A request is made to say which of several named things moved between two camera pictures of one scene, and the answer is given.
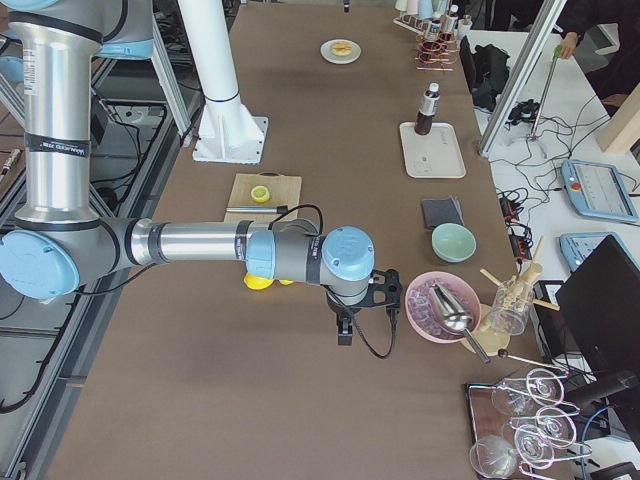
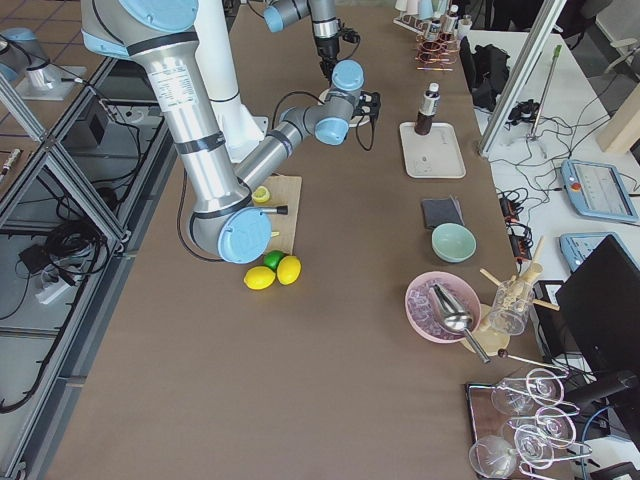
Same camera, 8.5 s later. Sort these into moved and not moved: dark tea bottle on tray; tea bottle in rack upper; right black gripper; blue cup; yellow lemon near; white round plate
Moved: right black gripper; white round plate
Not moved: blue cup; tea bottle in rack upper; dark tea bottle on tray; yellow lemon near
